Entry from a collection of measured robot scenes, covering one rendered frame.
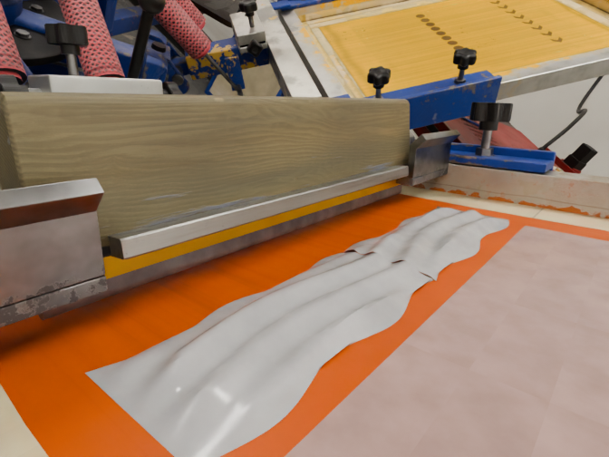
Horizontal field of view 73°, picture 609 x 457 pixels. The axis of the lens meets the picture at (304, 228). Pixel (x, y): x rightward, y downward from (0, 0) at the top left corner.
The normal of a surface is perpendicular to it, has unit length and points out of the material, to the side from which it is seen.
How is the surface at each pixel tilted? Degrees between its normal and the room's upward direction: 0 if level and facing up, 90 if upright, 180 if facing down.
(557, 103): 90
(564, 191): 90
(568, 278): 32
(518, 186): 90
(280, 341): 4
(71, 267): 58
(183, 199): 52
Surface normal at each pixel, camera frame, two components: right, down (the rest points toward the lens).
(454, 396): 0.02, -0.95
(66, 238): 0.77, 0.22
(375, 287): 0.36, -0.67
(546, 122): -0.63, 0.22
